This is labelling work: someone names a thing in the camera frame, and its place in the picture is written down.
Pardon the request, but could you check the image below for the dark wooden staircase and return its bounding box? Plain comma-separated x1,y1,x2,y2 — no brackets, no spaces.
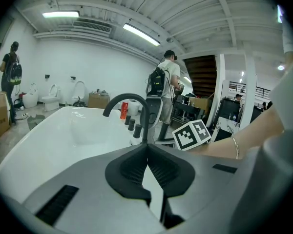
182,55,218,98

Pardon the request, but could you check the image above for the grey oval pod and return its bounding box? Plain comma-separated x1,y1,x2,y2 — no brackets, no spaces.
139,95,164,131

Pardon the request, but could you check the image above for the black and white backpack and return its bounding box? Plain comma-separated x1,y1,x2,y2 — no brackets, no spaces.
146,66,167,98

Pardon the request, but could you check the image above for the black curved faucet spout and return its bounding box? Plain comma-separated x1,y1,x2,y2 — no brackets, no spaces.
102,93,150,145

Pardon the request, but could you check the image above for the white bathtub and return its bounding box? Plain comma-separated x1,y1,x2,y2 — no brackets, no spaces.
0,106,165,224

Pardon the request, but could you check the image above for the ceiling tube light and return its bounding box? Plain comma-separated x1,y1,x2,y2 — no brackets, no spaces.
123,22,161,46
42,10,80,19

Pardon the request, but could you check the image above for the rose gold bracelet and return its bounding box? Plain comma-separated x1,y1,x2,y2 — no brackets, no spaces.
230,136,240,159

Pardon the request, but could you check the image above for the black cabinet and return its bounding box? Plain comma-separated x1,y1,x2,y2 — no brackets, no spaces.
219,97,240,121

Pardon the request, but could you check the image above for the marble pattern vanity cabinet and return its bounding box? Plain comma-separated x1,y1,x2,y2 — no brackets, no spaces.
211,117,241,142

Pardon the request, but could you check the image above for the black table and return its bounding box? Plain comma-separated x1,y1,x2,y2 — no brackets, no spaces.
172,95,210,129

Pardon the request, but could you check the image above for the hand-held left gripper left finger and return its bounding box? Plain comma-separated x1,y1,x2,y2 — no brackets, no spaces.
24,144,167,234

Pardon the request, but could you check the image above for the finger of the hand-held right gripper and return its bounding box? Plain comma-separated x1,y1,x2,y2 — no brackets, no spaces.
156,142,177,149

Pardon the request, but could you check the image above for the person's white shirt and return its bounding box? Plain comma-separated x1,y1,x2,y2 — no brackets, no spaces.
268,5,293,136

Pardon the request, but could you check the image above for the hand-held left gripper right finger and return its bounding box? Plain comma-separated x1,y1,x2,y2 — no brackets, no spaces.
147,144,242,229

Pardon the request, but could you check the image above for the person's right forearm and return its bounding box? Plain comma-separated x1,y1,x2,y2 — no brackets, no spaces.
192,103,285,159

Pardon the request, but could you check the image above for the black metal railing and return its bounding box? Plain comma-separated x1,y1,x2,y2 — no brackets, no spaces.
229,81,272,99

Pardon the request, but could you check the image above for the white squat open-lid toilet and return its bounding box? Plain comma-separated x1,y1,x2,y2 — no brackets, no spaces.
41,83,61,112

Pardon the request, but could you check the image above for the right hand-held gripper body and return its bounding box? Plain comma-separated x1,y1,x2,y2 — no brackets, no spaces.
172,119,212,151

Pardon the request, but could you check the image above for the white tall-lid toilet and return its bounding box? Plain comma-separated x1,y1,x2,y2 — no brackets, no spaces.
72,81,86,107

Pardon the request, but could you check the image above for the orange bottle white cap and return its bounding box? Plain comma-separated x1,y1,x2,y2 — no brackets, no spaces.
120,101,129,120

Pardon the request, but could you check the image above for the dark backpack green trim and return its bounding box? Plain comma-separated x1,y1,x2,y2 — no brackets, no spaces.
6,61,22,86

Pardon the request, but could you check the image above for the brown cardboard box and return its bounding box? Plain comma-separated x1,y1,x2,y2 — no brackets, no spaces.
88,93,110,109

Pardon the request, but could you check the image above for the ceiling air vent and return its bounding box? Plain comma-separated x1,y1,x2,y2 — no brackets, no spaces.
72,20,112,35

